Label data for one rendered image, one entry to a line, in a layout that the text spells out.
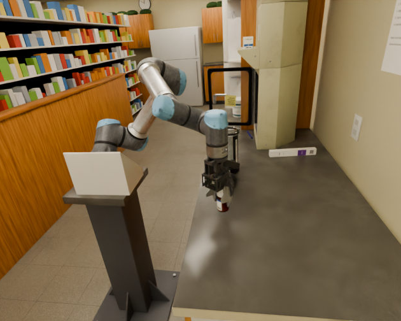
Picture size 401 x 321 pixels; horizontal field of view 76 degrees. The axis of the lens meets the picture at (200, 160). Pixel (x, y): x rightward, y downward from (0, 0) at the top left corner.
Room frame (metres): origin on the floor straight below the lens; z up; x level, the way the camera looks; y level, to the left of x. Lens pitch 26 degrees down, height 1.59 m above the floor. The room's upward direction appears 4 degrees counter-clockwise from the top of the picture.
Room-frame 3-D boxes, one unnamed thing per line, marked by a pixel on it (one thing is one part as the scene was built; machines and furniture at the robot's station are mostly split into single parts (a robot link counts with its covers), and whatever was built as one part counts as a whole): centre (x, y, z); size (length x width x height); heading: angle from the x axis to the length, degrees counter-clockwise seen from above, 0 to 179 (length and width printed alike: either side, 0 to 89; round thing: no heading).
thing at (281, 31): (1.57, -0.50, 1.33); 0.32 x 0.25 x 0.77; 171
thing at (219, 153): (0.80, -0.06, 1.23); 0.08 x 0.08 x 0.05
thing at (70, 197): (1.18, 0.49, 0.92); 0.32 x 0.32 x 0.04; 79
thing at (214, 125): (0.81, -0.06, 1.31); 0.09 x 0.08 x 0.11; 29
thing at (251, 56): (1.60, -0.32, 1.46); 0.32 x 0.11 x 0.10; 171
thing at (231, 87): (1.79, -0.24, 1.19); 0.30 x 0.01 x 0.40; 72
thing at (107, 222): (1.18, 0.49, 0.45); 0.48 x 0.48 x 0.90; 79
